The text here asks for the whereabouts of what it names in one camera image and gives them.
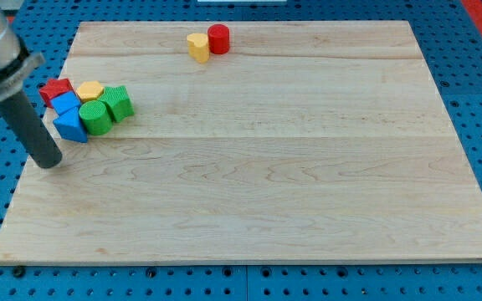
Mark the red star block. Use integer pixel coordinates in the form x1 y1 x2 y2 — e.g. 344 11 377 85
38 79 74 108

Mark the yellow hexagon block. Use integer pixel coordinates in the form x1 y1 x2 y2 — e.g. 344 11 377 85
75 81 105 103

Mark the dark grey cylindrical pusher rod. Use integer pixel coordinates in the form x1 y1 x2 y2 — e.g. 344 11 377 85
0 90 63 169

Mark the light wooden board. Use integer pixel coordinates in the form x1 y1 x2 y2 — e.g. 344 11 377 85
0 21 482 266

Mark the red cylinder block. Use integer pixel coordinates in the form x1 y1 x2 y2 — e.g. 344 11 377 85
208 23 230 54

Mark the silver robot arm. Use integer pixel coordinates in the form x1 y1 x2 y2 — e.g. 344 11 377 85
0 9 62 169

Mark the green cylinder block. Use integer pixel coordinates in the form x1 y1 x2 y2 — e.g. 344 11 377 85
79 100 113 135

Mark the blue cube block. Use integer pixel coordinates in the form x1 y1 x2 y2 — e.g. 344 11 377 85
51 91 81 115

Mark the yellow heart block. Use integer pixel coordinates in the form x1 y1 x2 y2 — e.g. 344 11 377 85
186 33 210 64

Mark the blue triangle block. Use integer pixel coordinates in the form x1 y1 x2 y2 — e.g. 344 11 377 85
53 108 88 143

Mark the green star block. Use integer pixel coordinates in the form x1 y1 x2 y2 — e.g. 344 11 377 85
99 85 135 123

